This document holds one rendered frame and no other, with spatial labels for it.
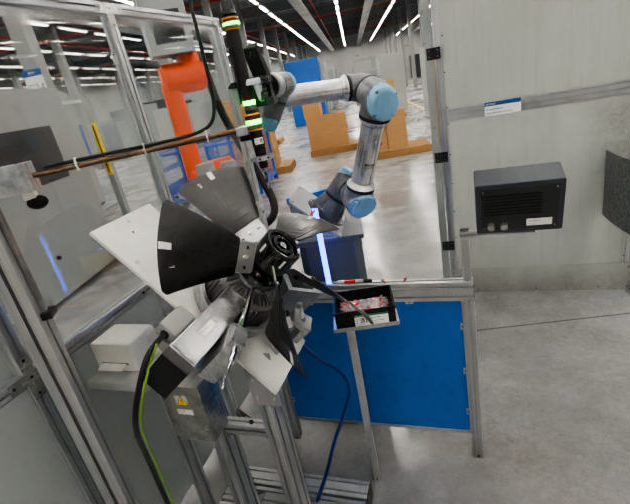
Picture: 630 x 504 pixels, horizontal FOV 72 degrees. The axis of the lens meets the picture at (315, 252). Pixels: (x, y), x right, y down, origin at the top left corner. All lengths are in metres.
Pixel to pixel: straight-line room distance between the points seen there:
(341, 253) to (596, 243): 1.88
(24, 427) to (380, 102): 1.50
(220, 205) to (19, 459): 0.93
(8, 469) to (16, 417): 0.14
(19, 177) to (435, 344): 1.49
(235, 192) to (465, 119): 1.91
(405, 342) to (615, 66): 1.96
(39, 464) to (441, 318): 1.43
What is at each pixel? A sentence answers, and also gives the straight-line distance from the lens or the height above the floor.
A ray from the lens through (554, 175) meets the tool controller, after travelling 1.52.
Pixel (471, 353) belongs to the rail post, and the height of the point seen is 0.54.
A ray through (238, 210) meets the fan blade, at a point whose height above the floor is 1.32.
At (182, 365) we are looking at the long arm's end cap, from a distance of 1.04.
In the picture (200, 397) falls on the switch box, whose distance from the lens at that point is 1.45.
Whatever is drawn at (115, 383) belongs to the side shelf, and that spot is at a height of 0.86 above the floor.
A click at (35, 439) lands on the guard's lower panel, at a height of 0.80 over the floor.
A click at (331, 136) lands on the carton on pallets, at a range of 10.41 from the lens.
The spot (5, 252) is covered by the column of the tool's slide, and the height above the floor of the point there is 1.38.
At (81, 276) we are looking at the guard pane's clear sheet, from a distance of 1.69.
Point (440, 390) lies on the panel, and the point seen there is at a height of 0.34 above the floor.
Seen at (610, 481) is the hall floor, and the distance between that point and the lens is 2.21.
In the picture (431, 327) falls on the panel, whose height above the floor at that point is 0.65.
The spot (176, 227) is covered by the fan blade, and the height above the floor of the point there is 1.37.
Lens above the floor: 1.63
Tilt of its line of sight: 21 degrees down
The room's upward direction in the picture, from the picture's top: 11 degrees counter-clockwise
